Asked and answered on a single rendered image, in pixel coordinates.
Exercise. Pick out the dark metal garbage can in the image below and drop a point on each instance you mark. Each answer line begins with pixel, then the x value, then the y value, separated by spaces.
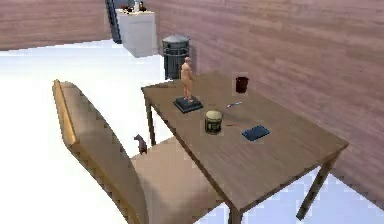
pixel 174 56

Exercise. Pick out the green jar cream lid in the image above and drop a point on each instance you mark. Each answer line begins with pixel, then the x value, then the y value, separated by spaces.
pixel 213 122

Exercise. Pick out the tan figure statue dark base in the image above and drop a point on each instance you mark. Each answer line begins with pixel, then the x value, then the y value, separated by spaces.
pixel 187 87

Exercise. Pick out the small brown pencil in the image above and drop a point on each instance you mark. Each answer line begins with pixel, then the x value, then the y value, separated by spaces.
pixel 232 125

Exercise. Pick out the small silver pen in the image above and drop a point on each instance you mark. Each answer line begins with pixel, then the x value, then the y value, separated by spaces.
pixel 234 104

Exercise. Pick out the dark red cup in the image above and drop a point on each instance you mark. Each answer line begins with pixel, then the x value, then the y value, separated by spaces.
pixel 241 84

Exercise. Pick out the small brown animal figure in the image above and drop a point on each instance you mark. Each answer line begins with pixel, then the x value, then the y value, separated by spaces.
pixel 141 144

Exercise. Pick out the blue flat phone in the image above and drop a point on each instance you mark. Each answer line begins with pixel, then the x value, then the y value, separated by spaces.
pixel 255 133

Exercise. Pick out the brown wooden table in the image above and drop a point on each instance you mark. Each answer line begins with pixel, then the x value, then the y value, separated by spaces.
pixel 246 156

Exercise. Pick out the beige wooden chair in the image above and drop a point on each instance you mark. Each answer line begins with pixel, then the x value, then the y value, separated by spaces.
pixel 160 186

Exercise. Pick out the white cabinet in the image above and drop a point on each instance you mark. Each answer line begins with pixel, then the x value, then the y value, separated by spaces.
pixel 138 31

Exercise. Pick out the pale bottle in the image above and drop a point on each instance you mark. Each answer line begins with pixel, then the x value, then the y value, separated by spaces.
pixel 136 5

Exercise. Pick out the small dark red object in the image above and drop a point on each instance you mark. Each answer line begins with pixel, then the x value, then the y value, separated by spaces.
pixel 124 7

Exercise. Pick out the dark door frame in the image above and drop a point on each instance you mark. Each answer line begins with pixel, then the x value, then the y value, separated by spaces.
pixel 113 21

